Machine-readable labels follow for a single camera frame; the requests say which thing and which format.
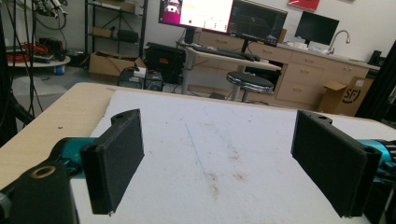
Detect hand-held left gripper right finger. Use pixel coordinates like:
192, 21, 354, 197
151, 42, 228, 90
290, 109, 383, 218

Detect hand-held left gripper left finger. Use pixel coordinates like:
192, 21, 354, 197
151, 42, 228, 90
79, 108, 146, 217

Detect brown cardboard box with print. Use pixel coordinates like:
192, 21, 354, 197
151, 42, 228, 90
317, 76, 375, 118

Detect black device with white box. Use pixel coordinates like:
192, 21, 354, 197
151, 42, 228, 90
117, 66, 165, 92

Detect wooden cabinet with drawers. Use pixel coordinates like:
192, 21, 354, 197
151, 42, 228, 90
188, 30, 381, 111

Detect open brown cardboard box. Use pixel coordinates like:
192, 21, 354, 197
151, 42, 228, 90
89, 51, 148, 84

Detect white foam mat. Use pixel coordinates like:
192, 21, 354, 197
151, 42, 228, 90
70, 90, 396, 224

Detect black equipment case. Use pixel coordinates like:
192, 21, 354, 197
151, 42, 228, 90
145, 42, 187, 85

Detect round black stool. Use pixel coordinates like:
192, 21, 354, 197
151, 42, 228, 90
226, 71, 276, 104

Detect chrome faucet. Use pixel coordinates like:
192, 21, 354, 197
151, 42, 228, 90
327, 29, 351, 56

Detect round white table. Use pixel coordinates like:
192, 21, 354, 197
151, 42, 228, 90
7, 54, 72, 76

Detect black metal stand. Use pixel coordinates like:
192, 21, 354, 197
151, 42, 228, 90
0, 0, 35, 147

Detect black metal shelf rack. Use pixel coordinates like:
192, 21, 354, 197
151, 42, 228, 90
84, 0, 149, 60

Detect small black monitor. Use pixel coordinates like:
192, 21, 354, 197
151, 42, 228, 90
294, 10, 340, 47

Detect wooden desk with metal legs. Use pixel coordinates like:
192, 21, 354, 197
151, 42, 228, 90
180, 46, 282, 95

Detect black keyboard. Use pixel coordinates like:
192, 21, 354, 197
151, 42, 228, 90
192, 46, 262, 63

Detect dark monitor with graph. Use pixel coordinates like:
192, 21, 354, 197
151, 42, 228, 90
227, 0, 289, 48

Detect red poster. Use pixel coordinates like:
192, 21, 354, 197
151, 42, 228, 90
287, 0, 321, 12

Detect large monitor with bright screen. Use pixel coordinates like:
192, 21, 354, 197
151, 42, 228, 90
158, 0, 234, 35

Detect black metal frame post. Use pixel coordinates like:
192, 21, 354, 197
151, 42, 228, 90
354, 39, 396, 123

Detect hanging black cables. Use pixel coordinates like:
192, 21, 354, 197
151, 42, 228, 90
6, 0, 45, 119

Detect orange cable coil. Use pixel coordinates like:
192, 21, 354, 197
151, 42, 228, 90
6, 42, 50, 63

